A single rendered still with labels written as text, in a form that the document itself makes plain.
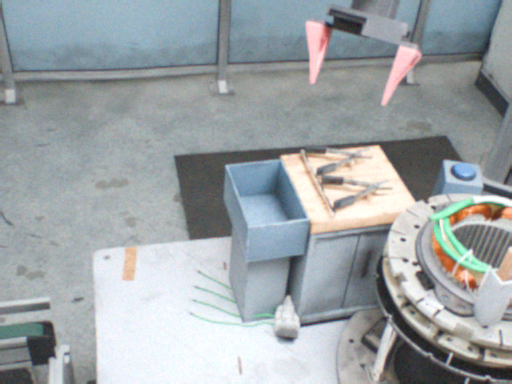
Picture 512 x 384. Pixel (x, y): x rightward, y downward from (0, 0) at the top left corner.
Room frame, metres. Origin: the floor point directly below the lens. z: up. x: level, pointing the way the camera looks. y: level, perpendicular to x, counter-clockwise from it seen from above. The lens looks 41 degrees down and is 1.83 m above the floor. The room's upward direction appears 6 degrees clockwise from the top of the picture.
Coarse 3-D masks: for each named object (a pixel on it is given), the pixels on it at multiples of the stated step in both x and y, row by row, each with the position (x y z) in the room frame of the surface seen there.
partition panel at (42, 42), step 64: (0, 0) 2.65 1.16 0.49; (64, 0) 2.72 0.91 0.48; (128, 0) 2.79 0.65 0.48; (192, 0) 2.87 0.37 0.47; (256, 0) 2.95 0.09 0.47; (320, 0) 3.04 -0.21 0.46; (448, 0) 3.21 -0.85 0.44; (64, 64) 2.71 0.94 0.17; (128, 64) 2.78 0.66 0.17; (192, 64) 2.87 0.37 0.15
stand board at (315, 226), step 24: (288, 168) 0.97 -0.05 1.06; (336, 168) 0.98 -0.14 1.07; (360, 168) 0.99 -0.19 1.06; (384, 168) 1.00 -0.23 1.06; (312, 192) 0.91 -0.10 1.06; (336, 192) 0.91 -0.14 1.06; (384, 192) 0.93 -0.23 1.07; (408, 192) 0.93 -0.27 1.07; (312, 216) 0.84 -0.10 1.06; (336, 216) 0.85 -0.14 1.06; (360, 216) 0.86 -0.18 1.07; (384, 216) 0.87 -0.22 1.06
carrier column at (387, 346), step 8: (392, 328) 0.71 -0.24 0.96; (384, 336) 0.71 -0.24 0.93; (392, 336) 0.71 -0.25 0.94; (384, 344) 0.71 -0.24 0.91; (392, 344) 0.71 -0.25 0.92; (384, 352) 0.71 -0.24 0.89; (392, 352) 0.71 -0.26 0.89; (376, 360) 0.71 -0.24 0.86; (384, 360) 0.71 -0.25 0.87; (376, 368) 0.71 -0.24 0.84; (384, 368) 0.71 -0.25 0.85; (376, 376) 0.71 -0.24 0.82; (384, 376) 0.71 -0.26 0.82
